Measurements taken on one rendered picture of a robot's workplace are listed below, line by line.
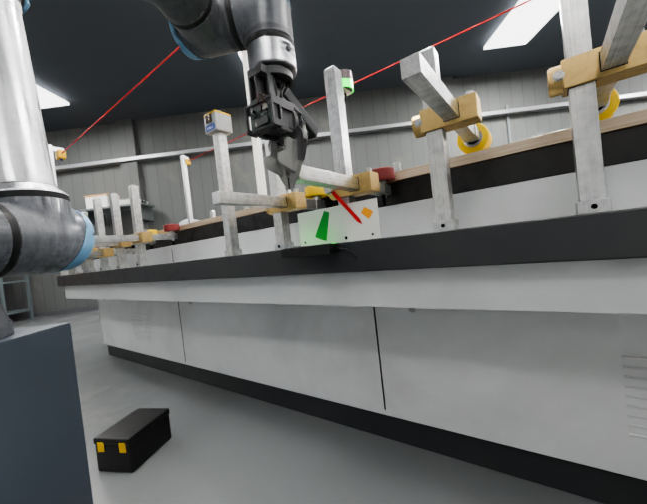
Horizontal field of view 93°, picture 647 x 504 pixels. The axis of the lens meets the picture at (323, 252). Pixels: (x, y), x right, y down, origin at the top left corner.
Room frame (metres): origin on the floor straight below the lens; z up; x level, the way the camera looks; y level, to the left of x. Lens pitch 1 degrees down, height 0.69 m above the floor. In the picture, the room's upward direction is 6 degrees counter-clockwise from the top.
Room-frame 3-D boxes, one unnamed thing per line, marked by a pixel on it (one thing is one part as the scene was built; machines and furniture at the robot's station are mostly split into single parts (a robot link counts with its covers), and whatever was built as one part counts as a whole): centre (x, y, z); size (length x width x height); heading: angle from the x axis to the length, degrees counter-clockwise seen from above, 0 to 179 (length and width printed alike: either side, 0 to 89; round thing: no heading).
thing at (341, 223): (0.84, -0.04, 0.75); 0.26 x 0.01 x 0.10; 54
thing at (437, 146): (0.69, -0.28, 0.86); 0.03 x 0.03 x 0.48; 54
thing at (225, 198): (0.93, 0.12, 0.84); 0.43 x 0.03 x 0.04; 144
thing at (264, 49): (0.59, 0.05, 1.05); 0.10 x 0.09 x 0.05; 53
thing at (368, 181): (0.83, -0.10, 0.84); 0.13 x 0.06 x 0.05; 54
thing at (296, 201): (0.98, 0.10, 0.84); 0.13 x 0.06 x 0.05; 54
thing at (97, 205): (1.88, 1.33, 0.90); 0.03 x 0.03 x 0.48; 54
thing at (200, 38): (0.60, 0.17, 1.14); 0.12 x 0.12 x 0.09; 81
